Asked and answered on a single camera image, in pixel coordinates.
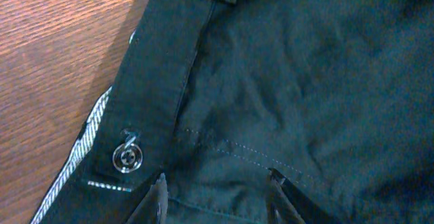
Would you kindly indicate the black shorts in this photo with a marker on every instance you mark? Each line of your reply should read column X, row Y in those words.
column 337, row 95

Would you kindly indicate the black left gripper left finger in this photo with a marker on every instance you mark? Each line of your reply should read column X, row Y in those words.
column 154, row 206

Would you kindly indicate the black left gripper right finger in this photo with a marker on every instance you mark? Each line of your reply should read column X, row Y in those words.
column 286, row 204

